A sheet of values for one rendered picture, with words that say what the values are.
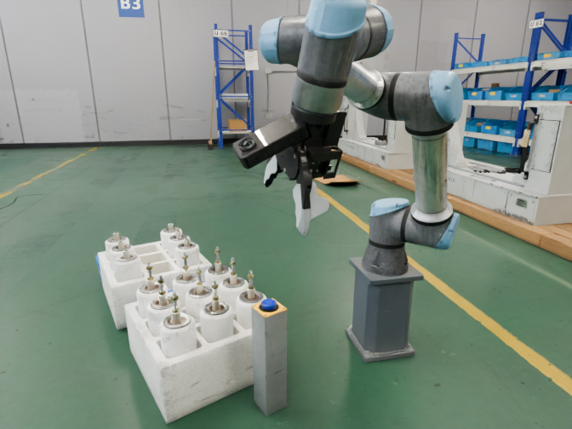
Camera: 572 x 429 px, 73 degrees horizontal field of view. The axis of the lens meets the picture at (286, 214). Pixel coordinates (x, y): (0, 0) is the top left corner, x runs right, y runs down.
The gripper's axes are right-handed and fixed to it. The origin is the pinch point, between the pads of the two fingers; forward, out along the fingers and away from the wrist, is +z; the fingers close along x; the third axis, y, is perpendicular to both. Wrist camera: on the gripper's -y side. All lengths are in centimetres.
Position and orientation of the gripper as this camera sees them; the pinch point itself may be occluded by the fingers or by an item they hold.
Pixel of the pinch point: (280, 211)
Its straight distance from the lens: 69.9
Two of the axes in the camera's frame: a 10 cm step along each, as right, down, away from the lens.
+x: -4.5, -6.1, 6.5
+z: -1.8, 7.8, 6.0
